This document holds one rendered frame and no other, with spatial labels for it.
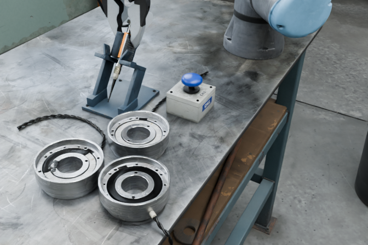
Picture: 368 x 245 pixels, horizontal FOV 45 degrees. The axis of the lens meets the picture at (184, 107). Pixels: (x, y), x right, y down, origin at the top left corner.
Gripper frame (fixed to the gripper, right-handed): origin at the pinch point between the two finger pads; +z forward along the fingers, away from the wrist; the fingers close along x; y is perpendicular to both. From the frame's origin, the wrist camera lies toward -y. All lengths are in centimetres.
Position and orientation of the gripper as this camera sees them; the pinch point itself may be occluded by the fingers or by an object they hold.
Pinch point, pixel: (125, 40)
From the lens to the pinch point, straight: 85.5
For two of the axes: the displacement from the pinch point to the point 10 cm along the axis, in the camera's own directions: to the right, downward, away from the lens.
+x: -8.9, -2.9, 3.7
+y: 4.6, -4.6, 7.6
